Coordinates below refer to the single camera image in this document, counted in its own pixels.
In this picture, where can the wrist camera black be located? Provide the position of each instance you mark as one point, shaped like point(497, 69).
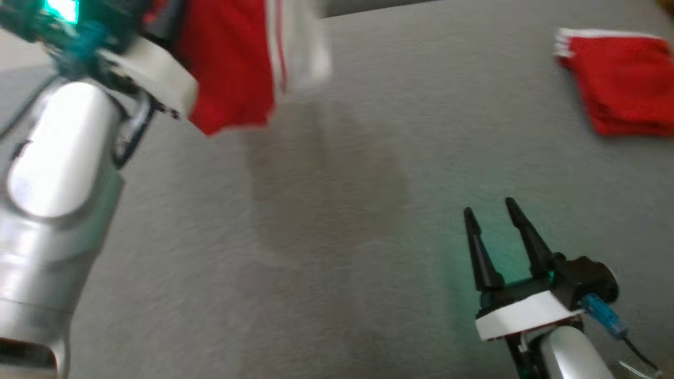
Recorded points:
point(595, 276)
point(37, 16)

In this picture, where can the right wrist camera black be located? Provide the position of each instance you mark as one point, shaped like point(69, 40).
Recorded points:
point(595, 276)

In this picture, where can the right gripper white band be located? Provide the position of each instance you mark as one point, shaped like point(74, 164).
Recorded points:
point(526, 313)

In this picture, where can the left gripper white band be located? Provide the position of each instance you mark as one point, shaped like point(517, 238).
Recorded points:
point(152, 68)

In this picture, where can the red shorts with white stripes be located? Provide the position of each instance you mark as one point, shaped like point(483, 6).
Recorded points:
point(626, 84)

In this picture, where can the grey fabric sofa seat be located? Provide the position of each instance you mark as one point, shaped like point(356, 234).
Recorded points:
point(337, 210)

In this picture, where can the grey sofa back cushion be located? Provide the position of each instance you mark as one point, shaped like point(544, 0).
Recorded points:
point(368, 5)

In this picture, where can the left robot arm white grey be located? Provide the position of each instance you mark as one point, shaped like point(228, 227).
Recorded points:
point(52, 210)

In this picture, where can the yellow-brown wooden furniture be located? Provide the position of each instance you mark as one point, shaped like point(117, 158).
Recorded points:
point(667, 4)

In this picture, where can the red and white jersey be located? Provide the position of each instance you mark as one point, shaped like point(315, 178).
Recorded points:
point(231, 68)

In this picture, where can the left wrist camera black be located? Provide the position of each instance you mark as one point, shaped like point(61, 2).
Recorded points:
point(37, 16)

